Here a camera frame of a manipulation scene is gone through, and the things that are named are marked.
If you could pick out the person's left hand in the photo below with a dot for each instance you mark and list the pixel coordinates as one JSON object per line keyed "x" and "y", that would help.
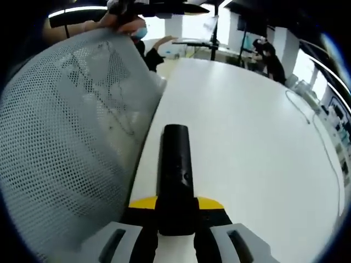
{"x": 120, "y": 23}

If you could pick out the black monitor stand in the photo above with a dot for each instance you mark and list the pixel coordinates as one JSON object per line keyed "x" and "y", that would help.
{"x": 214, "y": 41}

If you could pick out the black remote control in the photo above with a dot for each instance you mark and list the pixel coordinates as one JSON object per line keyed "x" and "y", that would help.
{"x": 175, "y": 178}

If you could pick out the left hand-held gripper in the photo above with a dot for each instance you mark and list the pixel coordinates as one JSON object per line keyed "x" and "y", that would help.
{"x": 123, "y": 6}

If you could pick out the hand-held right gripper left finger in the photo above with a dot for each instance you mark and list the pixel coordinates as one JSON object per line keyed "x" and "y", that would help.
{"x": 140, "y": 216}

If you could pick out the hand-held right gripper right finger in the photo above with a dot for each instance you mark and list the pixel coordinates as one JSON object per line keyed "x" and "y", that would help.
{"x": 211, "y": 219}

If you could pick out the thin black pole stand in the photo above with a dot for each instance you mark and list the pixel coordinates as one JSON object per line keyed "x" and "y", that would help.
{"x": 243, "y": 49}

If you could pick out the small dark wall screen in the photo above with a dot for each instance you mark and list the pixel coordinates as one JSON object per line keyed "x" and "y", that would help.
{"x": 242, "y": 23}

